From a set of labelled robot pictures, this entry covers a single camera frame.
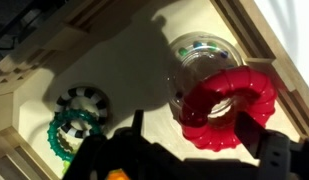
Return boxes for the orange toy ring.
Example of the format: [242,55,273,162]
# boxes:
[106,168,131,180]

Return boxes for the pink ribbed toy ring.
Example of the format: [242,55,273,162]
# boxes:
[178,65,278,153]

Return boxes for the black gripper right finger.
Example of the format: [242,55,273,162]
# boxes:
[233,110,309,180]

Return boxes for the black white striped ring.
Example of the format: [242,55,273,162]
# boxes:
[53,86,109,139]

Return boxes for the wooden slatted tray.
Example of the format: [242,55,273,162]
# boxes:
[0,0,309,180]

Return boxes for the teal beaded toy ring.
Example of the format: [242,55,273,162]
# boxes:
[47,108,104,163]

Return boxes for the lime green toy ring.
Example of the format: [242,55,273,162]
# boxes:
[61,159,72,174]

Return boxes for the clear ring with beads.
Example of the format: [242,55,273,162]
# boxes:
[166,32,245,122]

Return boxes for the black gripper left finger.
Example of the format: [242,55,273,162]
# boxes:
[62,109,168,180]

